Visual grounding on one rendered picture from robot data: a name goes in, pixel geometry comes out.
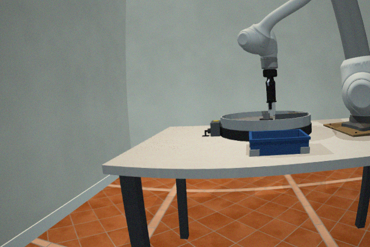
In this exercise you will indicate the blue crate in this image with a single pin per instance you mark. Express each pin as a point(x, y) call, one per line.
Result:
point(278, 142)

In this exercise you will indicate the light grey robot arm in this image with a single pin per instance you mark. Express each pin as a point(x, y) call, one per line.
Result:
point(355, 69)

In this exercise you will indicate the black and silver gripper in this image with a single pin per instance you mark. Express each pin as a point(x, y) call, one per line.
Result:
point(270, 90)

